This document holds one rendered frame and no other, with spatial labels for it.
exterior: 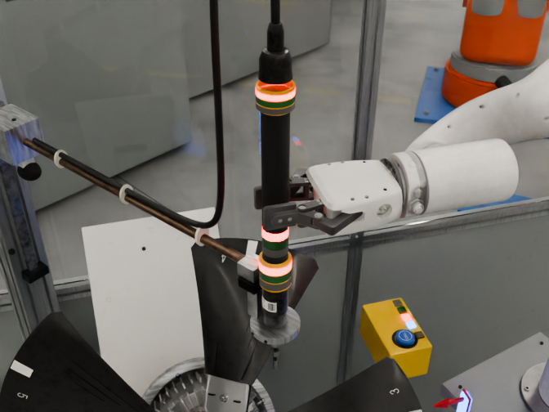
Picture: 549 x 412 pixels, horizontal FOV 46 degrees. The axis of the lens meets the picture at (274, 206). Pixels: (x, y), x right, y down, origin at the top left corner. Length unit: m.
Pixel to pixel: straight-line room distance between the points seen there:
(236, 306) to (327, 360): 1.10
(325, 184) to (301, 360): 1.35
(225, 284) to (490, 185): 0.47
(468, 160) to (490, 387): 0.80
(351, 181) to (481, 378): 0.86
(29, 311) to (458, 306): 1.32
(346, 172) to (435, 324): 1.45
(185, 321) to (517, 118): 0.73
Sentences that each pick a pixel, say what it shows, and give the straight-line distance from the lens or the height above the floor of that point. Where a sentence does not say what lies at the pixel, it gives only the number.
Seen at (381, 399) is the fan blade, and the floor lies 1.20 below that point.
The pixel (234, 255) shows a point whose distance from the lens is 0.89.
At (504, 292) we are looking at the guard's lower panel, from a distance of 2.28.
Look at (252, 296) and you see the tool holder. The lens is 0.90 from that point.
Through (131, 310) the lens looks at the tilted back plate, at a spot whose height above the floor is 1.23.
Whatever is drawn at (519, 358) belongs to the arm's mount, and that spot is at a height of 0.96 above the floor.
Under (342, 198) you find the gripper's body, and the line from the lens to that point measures 0.78.
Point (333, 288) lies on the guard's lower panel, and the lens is 1.93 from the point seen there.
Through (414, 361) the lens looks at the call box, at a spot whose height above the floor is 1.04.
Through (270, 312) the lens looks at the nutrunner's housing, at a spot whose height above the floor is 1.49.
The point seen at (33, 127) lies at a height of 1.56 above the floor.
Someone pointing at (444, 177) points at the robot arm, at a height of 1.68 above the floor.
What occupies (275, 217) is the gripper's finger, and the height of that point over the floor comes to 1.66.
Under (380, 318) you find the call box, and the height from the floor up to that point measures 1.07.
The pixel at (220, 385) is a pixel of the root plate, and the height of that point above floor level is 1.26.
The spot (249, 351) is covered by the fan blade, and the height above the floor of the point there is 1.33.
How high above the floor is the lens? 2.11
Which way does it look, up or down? 35 degrees down
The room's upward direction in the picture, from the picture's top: straight up
